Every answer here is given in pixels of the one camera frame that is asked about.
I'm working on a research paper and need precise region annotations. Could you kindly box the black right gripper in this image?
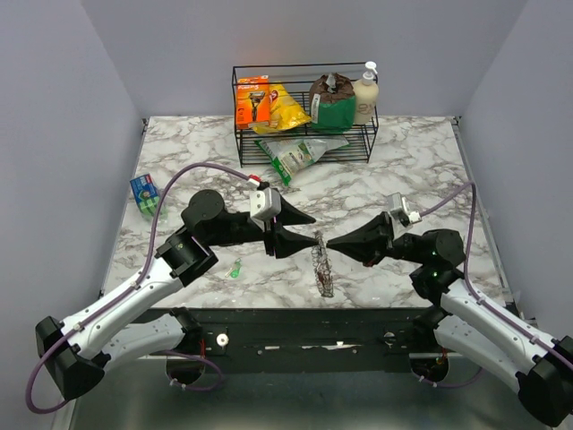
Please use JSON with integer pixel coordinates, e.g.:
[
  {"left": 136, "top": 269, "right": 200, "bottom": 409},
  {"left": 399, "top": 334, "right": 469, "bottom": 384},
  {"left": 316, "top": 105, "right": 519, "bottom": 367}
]
[{"left": 327, "top": 211, "right": 427, "bottom": 267}]

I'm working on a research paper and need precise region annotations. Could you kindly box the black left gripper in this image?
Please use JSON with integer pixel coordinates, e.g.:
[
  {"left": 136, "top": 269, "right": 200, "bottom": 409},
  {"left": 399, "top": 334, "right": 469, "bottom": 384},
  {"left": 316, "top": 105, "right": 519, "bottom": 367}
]
[{"left": 206, "top": 193, "right": 320, "bottom": 260}]

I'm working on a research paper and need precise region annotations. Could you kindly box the green key tag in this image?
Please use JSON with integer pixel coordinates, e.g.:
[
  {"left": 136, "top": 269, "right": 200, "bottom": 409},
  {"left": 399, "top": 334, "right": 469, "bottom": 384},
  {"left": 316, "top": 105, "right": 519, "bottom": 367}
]
[{"left": 226, "top": 258, "right": 242, "bottom": 279}]

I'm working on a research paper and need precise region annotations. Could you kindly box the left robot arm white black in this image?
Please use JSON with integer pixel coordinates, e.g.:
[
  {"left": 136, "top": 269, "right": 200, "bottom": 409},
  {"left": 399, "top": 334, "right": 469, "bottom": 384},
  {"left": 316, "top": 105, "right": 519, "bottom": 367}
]
[{"left": 36, "top": 187, "right": 317, "bottom": 400}]

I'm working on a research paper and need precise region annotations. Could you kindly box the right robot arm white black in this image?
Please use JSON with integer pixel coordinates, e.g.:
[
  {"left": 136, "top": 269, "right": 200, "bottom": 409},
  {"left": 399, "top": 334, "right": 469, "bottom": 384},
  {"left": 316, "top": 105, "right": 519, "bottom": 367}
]
[{"left": 327, "top": 210, "right": 572, "bottom": 427}]

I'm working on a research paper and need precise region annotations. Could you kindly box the green white plastic pouch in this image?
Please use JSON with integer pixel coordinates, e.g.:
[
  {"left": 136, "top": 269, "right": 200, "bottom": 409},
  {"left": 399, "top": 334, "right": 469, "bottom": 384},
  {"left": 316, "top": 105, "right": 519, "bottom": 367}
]
[{"left": 255, "top": 136, "right": 349, "bottom": 186}]

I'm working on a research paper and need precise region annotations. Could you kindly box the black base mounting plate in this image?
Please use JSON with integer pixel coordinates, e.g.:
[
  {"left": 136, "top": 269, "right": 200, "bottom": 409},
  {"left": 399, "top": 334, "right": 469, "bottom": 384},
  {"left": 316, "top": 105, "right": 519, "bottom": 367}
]
[{"left": 91, "top": 306, "right": 523, "bottom": 375}]

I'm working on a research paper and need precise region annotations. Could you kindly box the yellow snack bag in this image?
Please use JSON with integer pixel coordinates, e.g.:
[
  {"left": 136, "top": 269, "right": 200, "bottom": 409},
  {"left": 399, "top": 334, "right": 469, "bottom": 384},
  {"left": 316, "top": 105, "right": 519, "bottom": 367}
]
[{"left": 253, "top": 83, "right": 312, "bottom": 134}]

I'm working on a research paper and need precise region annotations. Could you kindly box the brown green bag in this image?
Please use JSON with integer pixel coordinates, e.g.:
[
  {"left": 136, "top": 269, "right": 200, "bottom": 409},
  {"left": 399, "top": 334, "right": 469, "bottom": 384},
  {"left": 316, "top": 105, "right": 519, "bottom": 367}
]
[{"left": 309, "top": 73, "right": 356, "bottom": 134}]

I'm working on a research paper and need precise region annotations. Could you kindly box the orange razor package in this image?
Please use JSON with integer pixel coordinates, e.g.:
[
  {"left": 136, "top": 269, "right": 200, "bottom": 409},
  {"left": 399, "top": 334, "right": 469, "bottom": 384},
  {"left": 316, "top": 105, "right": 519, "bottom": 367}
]
[{"left": 235, "top": 75, "right": 270, "bottom": 130}]

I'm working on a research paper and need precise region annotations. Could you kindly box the blue green toothpaste box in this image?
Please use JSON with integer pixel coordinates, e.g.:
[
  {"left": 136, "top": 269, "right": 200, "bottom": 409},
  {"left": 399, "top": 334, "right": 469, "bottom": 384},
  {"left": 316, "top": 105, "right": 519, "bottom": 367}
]
[{"left": 130, "top": 174, "right": 161, "bottom": 221}]

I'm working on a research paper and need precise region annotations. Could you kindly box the cream lotion pump bottle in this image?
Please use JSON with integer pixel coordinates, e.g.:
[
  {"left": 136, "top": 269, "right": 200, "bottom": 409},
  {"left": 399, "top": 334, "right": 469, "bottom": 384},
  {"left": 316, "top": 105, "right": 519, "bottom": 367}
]
[{"left": 353, "top": 61, "right": 379, "bottom": 125}]

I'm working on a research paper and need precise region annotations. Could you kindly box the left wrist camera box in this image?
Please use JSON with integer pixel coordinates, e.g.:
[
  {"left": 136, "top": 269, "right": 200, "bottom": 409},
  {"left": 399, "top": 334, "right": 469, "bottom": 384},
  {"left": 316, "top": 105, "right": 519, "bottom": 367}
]
[{"left": 249, "top": 181, "right": 281, "bottom": 222}]

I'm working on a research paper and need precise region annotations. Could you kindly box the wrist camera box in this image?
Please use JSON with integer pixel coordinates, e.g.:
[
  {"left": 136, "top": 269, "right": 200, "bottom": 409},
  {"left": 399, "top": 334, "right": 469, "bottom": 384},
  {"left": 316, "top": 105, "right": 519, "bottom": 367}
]
[
  {"left": 387, "top": 193, "right": 422, "bottom": 227},
  {"left": 249, "top": 181, "right": 281, "bottom": 222}
]

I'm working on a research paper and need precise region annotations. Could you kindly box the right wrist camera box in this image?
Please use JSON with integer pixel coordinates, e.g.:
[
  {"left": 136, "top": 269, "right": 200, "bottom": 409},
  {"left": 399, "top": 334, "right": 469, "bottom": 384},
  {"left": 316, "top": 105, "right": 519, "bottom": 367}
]
[{"left": 387, "top": 193, "right": 422, "bottom": 227}]

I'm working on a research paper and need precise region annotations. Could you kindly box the black wire shelf rack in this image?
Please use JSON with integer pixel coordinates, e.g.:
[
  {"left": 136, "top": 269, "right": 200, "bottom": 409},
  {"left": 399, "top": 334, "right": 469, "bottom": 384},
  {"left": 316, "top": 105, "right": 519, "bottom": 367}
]
[{"left": 232, "top": 62, "right": 380, "bottom": 168}]

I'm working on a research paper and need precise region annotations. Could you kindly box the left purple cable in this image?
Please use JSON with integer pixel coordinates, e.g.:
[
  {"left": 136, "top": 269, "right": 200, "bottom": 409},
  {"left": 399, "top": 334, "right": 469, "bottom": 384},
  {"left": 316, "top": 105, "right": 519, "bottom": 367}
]
[{"left": 24, "top": 162, "right": 265, "bottom": 414}]

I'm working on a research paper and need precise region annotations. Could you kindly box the aluminium rail frame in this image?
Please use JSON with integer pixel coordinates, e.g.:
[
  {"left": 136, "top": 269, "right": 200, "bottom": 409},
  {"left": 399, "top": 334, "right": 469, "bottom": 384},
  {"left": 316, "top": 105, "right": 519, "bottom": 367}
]
[{"left": 53, "top": 359, "right": 543, "bottom": 429}]

